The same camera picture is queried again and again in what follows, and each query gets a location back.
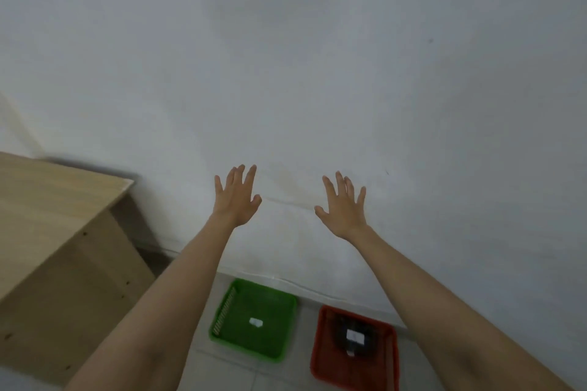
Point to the person's right hand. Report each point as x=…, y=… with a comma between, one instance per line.
x=345, y=216

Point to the person's left hand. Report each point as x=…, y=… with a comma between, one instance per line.
x=235, y=203

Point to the person's left thumb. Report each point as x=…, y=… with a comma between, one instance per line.
x=256, y=202

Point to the person's right thumb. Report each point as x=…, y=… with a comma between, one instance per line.
x=321, y=213

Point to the person's left middle finger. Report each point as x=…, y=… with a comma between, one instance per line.
x=238, y=176

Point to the person's right middle finger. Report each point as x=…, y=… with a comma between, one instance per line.
x=340, y=183

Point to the person's right little finger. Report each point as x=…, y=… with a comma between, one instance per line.
x=361, y=197

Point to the person's left little finger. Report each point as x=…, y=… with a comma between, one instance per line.
x=218, y=184

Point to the person's right forearm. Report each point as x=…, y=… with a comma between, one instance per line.
x=440, y=313

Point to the person's left forearm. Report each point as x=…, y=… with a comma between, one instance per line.
x=160, y=308

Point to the green plastic basket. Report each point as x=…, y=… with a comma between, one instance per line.
x=254, y=319

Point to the small white object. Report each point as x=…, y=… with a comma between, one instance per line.
x=255, y=323

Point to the black device with white label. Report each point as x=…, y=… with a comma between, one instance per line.
x=355, y=335

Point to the red plastic basket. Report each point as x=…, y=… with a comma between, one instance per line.
x=354, y=351

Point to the light wooden desk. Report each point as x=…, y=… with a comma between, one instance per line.
x=55, y=262

